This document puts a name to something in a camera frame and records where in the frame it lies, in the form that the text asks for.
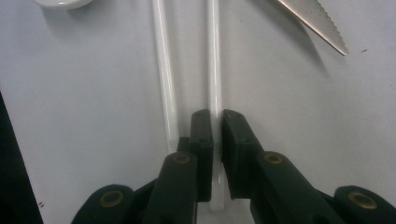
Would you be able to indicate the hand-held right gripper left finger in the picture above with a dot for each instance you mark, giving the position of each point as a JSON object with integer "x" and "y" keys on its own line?
{"x": 202, "y": 149}

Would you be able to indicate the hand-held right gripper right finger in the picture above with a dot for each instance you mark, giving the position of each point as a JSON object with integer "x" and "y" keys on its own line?
{"x": 238, "y": 155}

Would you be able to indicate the white chopstick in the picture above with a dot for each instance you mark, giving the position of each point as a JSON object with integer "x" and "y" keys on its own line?
{"x": 215, "y": 77}
{"x": 165, "y": 77}

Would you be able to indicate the steel knife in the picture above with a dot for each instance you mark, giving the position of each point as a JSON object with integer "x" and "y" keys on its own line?
{"x": 320, "y": 21}

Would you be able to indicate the white ceramic spoon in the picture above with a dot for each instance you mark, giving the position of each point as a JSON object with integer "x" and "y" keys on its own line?
{"x": 62, "y": 3}

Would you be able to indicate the white table sheet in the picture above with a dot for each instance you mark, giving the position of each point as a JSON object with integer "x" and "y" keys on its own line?
{"x": 295, "y": 109}

